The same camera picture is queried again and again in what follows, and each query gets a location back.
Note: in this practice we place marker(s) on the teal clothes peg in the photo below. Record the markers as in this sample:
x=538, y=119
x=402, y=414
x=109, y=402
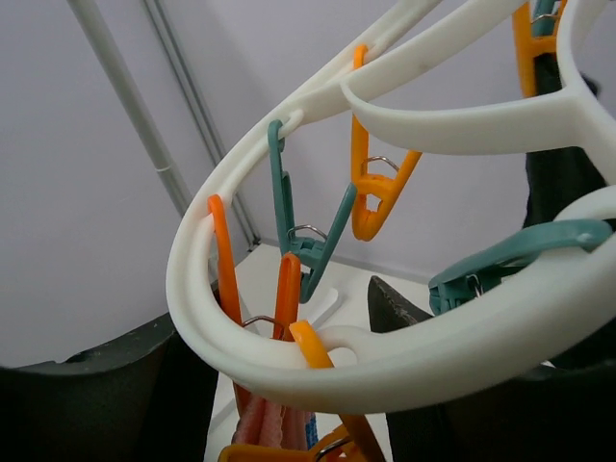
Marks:
x=308, y=243

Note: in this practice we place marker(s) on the orange clothes peg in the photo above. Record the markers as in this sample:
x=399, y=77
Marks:
x=287, y=298

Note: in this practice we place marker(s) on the silver clothes rack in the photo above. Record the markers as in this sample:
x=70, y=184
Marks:
x=144, y=120

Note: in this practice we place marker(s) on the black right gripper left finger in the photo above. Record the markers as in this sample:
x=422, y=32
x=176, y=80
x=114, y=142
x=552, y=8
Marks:
x=144, y=396

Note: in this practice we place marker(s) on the white clip hanger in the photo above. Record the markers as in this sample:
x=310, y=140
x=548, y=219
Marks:
x=556, y=302

